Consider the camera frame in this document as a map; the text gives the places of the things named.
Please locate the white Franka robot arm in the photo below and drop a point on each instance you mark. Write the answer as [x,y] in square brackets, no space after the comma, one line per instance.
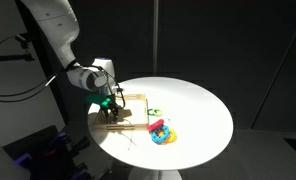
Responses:
[54,23]

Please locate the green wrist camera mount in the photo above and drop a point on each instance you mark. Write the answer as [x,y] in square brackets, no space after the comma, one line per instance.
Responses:
[96,99]

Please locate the white table pedestal base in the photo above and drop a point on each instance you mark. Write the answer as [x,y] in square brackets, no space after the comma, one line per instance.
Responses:
[154,175]

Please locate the black robot stand base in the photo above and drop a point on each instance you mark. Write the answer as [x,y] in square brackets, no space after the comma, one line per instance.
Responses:
[41,146]

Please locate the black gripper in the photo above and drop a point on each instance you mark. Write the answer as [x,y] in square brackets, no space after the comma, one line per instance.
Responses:
[116,100]

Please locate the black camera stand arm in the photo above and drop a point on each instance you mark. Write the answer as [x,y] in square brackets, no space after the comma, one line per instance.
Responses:
[8,58]

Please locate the wooden tray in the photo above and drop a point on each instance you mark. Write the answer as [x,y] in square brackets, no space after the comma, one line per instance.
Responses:
[134,111]

